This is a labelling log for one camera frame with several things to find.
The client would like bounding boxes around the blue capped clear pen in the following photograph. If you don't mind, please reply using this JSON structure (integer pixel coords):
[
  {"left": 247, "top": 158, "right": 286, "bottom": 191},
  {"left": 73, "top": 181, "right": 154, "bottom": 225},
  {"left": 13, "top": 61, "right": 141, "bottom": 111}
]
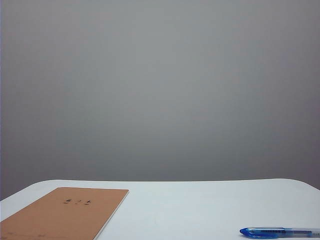
[{"left": 239, "top": 227, "right": 320, "bottom": 238}]

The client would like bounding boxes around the brown kraft cover notebook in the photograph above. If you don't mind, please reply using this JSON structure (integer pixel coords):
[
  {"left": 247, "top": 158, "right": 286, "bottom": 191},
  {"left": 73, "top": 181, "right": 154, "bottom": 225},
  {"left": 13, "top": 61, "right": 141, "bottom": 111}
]
[{"left": 0, "top": 186, "right": 130, "bottom": 240}]

